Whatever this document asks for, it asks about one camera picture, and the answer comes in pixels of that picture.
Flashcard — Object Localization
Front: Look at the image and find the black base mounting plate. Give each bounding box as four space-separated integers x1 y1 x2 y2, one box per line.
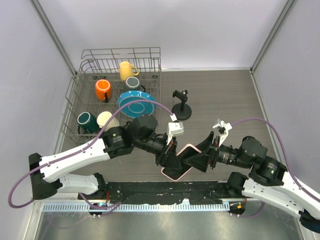
85 181 244 205

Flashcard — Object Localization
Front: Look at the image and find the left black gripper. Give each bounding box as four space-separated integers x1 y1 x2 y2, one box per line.
134 132 183 170

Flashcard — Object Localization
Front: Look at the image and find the cream mug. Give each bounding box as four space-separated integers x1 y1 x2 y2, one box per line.
96 111 120 132

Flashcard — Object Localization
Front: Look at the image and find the yellow mug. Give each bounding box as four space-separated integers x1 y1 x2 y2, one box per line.
119 61 140 82

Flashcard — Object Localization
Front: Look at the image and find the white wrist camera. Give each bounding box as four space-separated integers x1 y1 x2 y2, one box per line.
166 113 185 146
212 119 233 146

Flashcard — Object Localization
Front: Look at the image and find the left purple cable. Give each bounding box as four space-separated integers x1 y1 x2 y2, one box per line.
8 99 177 217

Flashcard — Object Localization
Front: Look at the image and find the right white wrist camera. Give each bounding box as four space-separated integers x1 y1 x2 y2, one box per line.
212 119 233 146

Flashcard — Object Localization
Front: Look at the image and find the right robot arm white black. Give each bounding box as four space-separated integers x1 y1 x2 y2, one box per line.
182 133 320 233

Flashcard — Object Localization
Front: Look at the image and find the pink case smartphone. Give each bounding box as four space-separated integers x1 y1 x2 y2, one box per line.
161 143 202 181

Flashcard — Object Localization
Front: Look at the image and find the aluminium frame rail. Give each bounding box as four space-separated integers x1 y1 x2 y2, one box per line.
29 0 77 76

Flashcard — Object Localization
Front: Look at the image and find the white slotted cable duct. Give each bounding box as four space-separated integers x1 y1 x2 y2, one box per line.
42 201 230 213

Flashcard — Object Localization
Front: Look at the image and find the grey mug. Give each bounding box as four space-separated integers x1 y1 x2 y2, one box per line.
124 76 146 92

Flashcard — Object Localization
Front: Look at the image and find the grey wire dish rack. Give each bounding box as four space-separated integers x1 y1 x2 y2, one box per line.
55 47 161 152

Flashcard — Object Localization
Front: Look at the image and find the orange mug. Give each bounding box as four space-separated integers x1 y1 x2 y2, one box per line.
95 79 112 103

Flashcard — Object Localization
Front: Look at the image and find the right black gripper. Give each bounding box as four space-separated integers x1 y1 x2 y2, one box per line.
183 130 252 172

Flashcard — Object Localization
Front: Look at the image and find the blue ceramic plate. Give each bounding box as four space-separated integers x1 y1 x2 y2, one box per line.
117 90 157 119

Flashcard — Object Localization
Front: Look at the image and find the dark teal mug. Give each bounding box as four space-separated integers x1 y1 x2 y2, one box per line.
77 111 100 134

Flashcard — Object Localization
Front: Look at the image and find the black phone stand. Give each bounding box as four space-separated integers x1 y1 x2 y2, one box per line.
171 90 192 121

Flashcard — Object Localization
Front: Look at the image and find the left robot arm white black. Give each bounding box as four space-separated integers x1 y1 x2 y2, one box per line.
28 114 184 200

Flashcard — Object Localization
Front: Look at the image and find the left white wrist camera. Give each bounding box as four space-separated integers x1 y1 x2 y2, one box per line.
166 113 185 146

